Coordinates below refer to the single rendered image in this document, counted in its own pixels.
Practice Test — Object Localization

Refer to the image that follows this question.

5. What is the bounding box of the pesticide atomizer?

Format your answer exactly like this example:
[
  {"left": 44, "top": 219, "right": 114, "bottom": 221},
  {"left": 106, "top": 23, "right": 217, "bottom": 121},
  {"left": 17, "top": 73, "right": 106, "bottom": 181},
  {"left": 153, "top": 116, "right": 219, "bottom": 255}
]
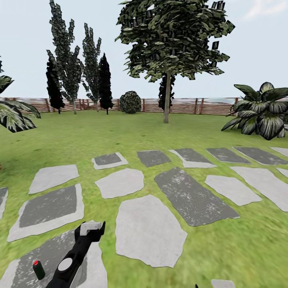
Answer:
[{"left": 32, "top": 261, "right": 45, "bottom": 280}]

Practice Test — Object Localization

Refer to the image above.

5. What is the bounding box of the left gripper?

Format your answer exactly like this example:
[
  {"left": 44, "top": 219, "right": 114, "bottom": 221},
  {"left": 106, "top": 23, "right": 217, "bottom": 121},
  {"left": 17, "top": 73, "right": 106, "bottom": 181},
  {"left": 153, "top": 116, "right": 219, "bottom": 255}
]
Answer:
[{"left": 74, "top": 221, "right": 106, "bottom": 251}]

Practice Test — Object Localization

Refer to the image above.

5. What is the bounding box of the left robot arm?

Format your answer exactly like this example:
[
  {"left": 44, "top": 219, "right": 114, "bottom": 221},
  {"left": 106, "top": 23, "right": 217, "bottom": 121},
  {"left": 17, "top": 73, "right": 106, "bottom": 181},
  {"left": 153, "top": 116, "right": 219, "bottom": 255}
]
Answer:
[{"left": 46, "top": 221, "right": 106, "bottom": 288}]

